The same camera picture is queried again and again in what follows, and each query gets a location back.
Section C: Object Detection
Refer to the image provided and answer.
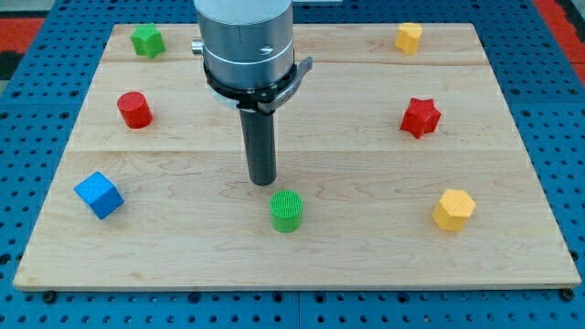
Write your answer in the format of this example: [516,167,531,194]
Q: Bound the wooden board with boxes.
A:
[14,24,581,292]

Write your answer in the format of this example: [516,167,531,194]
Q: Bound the yellow hexagon block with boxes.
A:
[431,189,476,231]

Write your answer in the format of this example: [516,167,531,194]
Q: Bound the blue cube block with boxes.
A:
[74,172,124,219]

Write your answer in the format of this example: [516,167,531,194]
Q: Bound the red cylinder block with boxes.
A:
[117,91,153,129]

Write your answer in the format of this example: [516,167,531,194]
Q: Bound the green star block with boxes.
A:
[130,23,166,59]

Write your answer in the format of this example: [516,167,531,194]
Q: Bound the green cylinder block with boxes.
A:
[270,190,303,233]

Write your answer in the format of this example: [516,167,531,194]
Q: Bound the red star block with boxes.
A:
[399,98,442,139]

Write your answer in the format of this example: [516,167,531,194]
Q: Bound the yellow heart block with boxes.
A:
[395,22,423,55]

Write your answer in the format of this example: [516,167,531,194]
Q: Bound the black clamp ring with lever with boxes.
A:
[203,56,314,116]

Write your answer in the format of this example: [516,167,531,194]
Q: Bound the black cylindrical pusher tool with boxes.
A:
[239,111,277,186]

